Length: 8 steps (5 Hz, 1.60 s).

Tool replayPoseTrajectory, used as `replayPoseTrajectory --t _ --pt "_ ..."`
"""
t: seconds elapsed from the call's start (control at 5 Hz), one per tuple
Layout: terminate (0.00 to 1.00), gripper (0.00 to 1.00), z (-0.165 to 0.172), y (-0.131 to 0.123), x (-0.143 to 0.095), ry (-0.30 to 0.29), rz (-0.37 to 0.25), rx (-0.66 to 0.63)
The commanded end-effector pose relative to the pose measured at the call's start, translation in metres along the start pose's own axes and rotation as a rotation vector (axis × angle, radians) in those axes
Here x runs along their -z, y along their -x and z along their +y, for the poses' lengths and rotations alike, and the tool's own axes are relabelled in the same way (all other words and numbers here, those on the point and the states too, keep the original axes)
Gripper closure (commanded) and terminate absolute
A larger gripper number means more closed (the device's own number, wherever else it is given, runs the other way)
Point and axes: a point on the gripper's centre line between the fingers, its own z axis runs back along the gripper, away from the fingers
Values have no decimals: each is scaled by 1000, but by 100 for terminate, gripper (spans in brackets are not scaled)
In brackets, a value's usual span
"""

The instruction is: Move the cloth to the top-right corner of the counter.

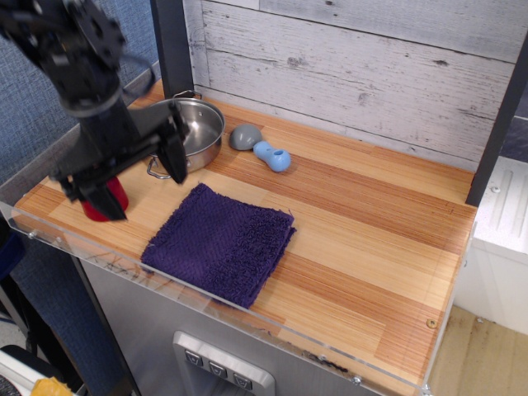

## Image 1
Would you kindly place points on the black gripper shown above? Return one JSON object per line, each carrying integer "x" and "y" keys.
{"x": 111, "y": 144}

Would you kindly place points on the blue grey toy scoop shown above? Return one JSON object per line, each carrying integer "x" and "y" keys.
{"x": 248, "y": 137}

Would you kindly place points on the purple cloth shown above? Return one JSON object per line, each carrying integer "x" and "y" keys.
{"x": 223, "y": 246}

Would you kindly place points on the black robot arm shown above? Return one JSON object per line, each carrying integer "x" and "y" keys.
{"x": 78, "y": 47}

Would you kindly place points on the red plastic dome cup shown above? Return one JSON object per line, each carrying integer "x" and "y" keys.
{"x": 119, "y": 198}

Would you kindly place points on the stainless steel pot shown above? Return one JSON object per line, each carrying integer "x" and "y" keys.
{"x": 199, "y": 124}

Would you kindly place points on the stainless steel cabinet front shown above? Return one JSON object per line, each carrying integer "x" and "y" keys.
{"x": 144, "y": 319}

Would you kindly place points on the silver button control panel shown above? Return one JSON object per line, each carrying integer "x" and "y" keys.
{"x": 208, "y": 370}

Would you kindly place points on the yellow black object bottom-left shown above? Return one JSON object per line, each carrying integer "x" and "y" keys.
{"x": 43, "y": 387}

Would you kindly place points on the white side cabinet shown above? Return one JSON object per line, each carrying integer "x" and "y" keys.
{"x": 493, "y": 281}

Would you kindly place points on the dark left frame post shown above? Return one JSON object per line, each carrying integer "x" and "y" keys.
{"x": 174, "y": 58}

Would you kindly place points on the dark frame post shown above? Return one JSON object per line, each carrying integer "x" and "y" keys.
{"x": 174, "y": 58}
{"x": 505, "y": 115}

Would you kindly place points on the dark right frame post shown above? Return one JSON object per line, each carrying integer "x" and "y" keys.
{"x": 505, "y": 115}

